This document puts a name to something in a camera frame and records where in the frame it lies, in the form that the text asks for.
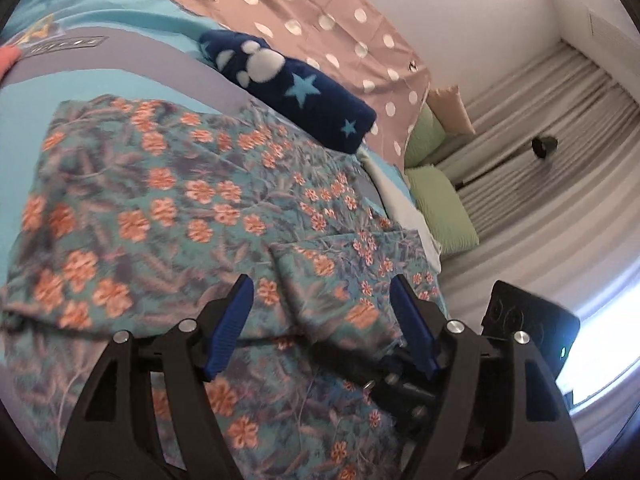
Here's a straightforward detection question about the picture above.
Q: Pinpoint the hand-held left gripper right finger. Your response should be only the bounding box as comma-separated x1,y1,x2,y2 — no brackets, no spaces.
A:
389,274,586,480

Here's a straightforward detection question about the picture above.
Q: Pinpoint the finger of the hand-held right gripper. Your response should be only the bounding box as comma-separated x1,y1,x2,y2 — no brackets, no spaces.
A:
345,355,438,436

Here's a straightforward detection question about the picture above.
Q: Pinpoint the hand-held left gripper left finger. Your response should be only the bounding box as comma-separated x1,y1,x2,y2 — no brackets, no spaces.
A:
55,274,256,480

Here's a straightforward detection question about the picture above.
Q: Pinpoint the teal floral garment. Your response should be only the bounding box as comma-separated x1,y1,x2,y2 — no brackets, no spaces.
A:
0,95,451,480

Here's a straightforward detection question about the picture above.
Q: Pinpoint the large green pillow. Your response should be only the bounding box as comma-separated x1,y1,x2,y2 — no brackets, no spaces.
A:
404,164,481,260

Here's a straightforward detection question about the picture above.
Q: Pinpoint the white folded cloth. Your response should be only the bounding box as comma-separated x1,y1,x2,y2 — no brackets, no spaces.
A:
360,152,443,261

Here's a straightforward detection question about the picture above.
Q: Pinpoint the black round object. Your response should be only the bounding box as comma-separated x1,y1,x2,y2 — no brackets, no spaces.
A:
531,135,558,161

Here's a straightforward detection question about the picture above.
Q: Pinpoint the small green pillow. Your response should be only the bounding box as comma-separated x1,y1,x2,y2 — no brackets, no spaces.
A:
402,105,448,168

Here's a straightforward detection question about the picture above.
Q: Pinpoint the beige pillow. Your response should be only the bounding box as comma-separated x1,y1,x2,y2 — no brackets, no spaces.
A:
427,85,476,136

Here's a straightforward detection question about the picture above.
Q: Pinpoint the navy star-print folded blanket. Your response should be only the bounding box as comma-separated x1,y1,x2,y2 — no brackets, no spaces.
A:
199,30,378,155

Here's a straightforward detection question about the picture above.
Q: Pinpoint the blue printed blanket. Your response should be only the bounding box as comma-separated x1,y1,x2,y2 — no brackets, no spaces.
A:
0,0,443,480

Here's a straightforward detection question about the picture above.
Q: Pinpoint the pink polka dot cloth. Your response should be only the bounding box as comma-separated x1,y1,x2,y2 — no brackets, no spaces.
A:
122,0,433,168

